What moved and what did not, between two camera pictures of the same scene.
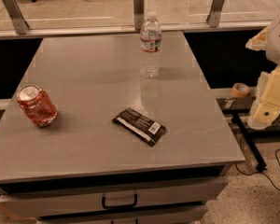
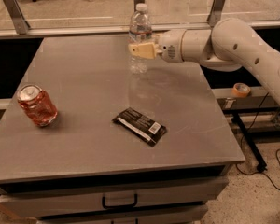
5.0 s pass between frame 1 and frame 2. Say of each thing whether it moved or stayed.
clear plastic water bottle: moved
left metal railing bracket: stayed
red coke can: stayed
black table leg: stayed
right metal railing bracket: stayed
